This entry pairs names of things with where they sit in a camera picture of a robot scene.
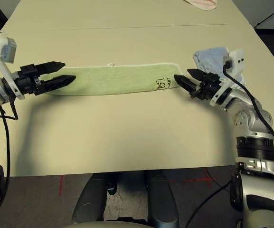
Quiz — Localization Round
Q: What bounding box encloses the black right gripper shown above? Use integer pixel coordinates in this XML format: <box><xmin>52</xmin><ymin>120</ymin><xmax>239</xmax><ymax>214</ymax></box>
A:
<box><xmin>173</xmin><ymin>68</ymin><xmax>223</xmax><ymax>101</ymax></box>

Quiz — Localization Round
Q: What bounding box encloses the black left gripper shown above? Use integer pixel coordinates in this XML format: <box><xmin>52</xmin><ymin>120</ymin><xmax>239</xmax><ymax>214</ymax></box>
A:
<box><xmin>13</xmin><ymin>60</ymin><xmax>77</xmax><ymax>96</ymax></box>

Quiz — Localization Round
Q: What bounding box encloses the green towel with swan print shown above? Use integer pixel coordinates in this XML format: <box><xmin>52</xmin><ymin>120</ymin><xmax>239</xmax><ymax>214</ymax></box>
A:
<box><xmin>41</xmin><ymin>61</ymin><xmax>183</xmax><ymax>96</ymax></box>

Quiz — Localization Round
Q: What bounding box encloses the folded blue towel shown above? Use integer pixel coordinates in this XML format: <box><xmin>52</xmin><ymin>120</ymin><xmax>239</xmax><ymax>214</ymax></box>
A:
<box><xmin>192</xmin><ymin>46</ymin><xmax>248</xmax><ymax>90</ymax></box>

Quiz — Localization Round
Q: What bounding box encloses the pink towel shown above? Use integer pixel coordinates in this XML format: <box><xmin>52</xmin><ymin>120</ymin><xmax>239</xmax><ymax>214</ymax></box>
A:
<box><xmin>183</xmin><ymin>0</ymin><xmax>218</xmax><ymax>12</ymax></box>

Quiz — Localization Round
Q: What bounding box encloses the black tripod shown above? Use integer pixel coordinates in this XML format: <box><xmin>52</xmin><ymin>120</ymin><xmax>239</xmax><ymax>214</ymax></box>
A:
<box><xmin>255</xmin><ymin>4</ymin><xmax>274</xmax><ymax>27</ymax></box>

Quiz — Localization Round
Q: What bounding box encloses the dark right robot leg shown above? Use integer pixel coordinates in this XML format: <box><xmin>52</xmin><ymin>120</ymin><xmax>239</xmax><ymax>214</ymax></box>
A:
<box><xmin>147</xmin><ymin>170</ymin><xmax>180</xmax><ymax>228</ymax></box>

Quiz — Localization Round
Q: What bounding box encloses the dark robot leg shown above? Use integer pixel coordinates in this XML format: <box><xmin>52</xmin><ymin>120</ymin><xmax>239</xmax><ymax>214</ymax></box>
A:
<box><xmin>147</xmin><ymin>170</ymin><xmax>180</xmax><ymax>228</ymax></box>
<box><xmin>71</xmin><ymin>172</ymin><xmax>109</xmax><ymax>226</ymax></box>

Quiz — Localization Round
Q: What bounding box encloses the dark left robot leg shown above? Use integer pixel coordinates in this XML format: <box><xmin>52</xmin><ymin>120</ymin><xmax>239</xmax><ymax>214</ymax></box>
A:
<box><xmin>71</xmin><ymin>172</ymin><xmax>109</xmax><ymax>226</ymax></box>

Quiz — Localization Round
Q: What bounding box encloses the beige robot torso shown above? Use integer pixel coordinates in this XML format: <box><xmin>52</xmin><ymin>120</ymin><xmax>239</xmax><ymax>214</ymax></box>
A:
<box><xmin>67</xmin><ymin>220</ymin><xmax>152</xmax><ymax>228</ymax></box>

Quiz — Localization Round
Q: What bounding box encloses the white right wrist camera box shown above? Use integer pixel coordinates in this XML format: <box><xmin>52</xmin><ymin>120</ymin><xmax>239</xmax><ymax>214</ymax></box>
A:
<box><xmin>208</xmin><ymin>47</ymin><xmax>245</xmax><ymax>107</ymax></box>

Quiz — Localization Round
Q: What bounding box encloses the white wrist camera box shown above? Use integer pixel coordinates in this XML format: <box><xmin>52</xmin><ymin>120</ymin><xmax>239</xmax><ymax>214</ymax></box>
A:
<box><xmin>0</xmin><ymin>31</ymin><xmax>25</xmax><ymax>100</ymax></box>
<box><xmin>208</xmin><ymin>47</ymin><xmax>245</xmax><ymax>107</ymax></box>

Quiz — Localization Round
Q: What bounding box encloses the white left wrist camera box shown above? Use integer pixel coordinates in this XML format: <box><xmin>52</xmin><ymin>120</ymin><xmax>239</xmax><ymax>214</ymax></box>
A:
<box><xmin>0</xmin><ymin>31</ymin><xmax>25</xmax><ymax>100</ymax></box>

